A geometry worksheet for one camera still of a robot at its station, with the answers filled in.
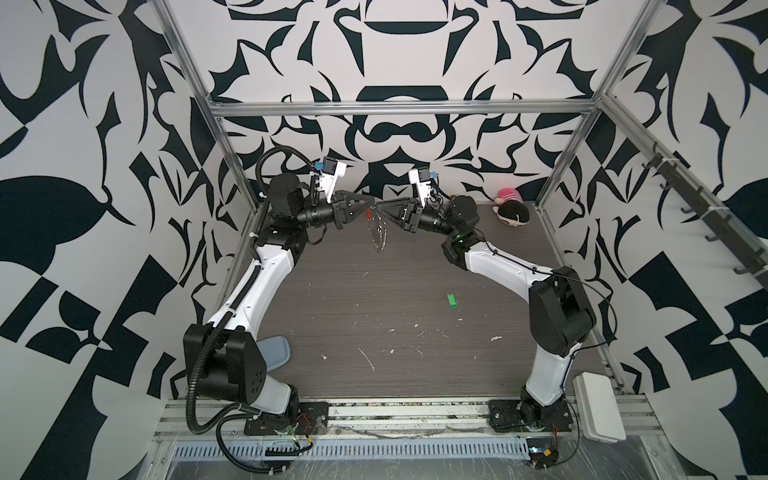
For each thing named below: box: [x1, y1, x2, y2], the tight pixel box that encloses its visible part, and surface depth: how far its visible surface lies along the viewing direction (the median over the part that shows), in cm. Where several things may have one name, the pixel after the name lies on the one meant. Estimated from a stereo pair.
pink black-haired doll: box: [492, 188, 530, 227], surface depth 114 cm
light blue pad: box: [256, 335, 291, 372], surface depth 85 cm
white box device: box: [572, 372, 627, 444], surface depth 74 cm
